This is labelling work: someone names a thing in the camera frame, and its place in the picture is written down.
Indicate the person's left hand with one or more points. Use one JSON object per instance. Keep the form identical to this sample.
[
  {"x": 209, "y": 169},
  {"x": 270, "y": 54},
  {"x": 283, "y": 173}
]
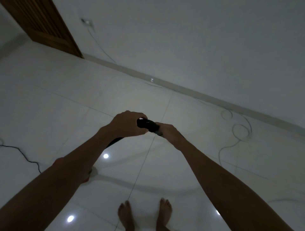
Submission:
[{"x": 124, "y": 125}]

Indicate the person's leg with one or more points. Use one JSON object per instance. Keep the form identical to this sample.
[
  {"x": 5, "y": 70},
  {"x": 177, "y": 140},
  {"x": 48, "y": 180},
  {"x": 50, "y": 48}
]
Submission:
[
  {"x": 164, "y": 211},
  {"x": 125, "y": 214}
]

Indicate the person's left leg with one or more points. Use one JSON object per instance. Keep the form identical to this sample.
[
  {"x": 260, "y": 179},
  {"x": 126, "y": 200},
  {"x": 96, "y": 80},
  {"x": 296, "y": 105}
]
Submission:
[{"x": 125, "y": 214}]

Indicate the small white wall plate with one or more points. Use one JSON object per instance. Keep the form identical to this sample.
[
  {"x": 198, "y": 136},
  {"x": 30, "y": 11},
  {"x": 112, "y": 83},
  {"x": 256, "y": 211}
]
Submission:
[{"x": 87, "y": 22}]

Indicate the person's right leg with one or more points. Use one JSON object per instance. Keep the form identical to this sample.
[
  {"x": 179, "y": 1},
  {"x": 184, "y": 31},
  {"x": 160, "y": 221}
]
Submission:
[{"x": 164, "y": 211}]

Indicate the red and black vacuum cleaner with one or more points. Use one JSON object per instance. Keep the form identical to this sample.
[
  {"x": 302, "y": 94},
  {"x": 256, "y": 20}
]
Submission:
[{"x": 149, "y": 124}]

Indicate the person's right hand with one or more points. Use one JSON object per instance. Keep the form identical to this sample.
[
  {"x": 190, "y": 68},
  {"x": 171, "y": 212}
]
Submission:
[{"x": 172, "y": 135}]

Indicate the person's left forearm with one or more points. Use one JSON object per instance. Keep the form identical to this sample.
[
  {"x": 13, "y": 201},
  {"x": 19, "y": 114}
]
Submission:
[{"x": 59, "y": 180}]

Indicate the brown wooden door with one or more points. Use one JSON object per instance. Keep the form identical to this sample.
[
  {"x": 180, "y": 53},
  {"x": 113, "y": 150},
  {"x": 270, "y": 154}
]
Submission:
[{"x": 43, "y": 21}]

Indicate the person's right forearm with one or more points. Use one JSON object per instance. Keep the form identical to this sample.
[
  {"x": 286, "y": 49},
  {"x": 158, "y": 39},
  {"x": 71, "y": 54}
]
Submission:
[{"x": 233, "y": 190}]

